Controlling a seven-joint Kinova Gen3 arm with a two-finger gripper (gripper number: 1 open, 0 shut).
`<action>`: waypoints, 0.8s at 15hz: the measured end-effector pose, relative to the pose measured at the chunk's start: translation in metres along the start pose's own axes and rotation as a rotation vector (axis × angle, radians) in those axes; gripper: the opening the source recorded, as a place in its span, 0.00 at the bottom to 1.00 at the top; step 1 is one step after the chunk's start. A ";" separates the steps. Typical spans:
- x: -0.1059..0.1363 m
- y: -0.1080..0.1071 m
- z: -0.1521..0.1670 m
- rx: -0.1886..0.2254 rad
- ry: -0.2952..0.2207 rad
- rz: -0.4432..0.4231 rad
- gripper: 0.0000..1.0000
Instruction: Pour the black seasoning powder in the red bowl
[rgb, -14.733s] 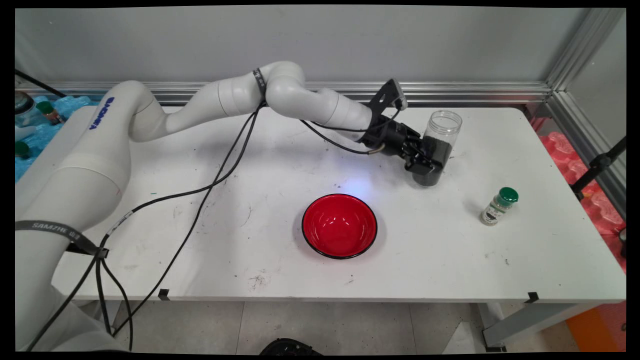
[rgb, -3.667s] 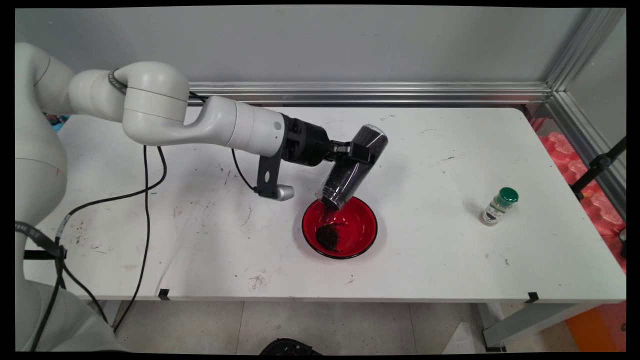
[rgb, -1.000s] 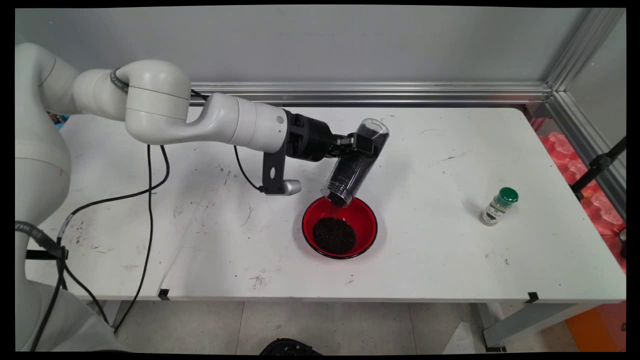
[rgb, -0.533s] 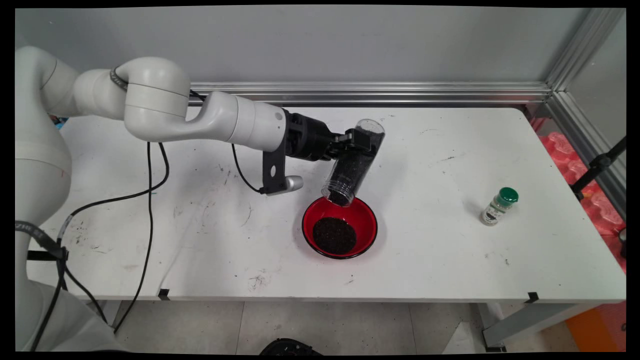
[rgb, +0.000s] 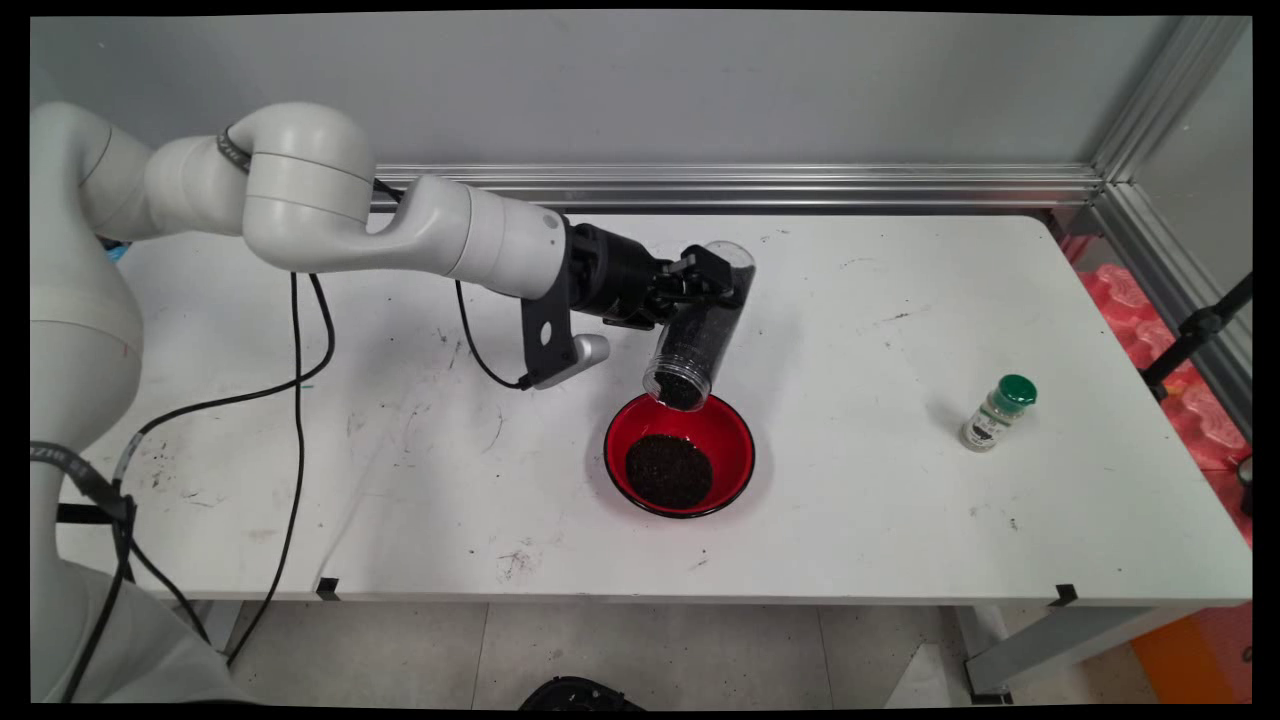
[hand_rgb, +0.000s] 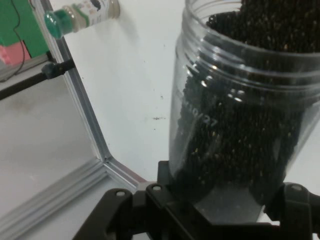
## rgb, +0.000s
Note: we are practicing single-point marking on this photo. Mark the red plastic wrapped packs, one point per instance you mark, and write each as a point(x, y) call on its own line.
point(1120, 295)

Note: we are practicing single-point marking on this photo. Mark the black round floor object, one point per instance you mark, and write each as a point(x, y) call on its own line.
point(575, 695)

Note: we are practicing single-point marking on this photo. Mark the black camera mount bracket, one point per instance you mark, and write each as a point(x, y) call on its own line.
point(545, 335)

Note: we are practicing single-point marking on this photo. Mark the grey metal table leg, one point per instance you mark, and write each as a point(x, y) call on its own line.
point(1060, 640)

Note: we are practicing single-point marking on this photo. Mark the aluminium frame rail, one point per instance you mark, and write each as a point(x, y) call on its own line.
point(800, 185)
point(1140, 235)

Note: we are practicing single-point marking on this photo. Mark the small spice bottle green cap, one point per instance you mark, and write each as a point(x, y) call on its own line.
point(992, 415)

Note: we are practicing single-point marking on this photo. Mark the red bowl with black rim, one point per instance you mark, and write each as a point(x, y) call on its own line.
point(730, 440)

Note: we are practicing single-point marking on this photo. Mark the black seed heap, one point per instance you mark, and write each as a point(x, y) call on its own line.
point(668, 472)

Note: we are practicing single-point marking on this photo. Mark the clear plastic jar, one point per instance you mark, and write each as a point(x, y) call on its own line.
point(695, 345)

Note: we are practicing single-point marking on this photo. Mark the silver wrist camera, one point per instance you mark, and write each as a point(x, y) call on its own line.
point(592, 352)

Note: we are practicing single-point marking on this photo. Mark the black tripod stand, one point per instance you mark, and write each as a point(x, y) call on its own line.
point(1200, 322)

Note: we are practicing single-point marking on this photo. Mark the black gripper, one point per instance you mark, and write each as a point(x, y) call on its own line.
point(615, 278)

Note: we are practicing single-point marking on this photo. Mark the blue cloth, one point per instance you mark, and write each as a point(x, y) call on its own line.
point(115, 251)

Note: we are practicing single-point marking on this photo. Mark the aluminium frame upright post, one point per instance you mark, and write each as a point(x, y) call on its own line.
point(1170, 95)

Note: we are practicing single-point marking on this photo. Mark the black tape piece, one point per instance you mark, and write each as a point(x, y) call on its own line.
point(1064, 595)
point(327, 589)

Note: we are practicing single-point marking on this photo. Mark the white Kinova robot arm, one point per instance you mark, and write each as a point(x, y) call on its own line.
point(300, 190)

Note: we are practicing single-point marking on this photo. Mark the orange box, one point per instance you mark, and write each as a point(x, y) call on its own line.
point(1190, 660)

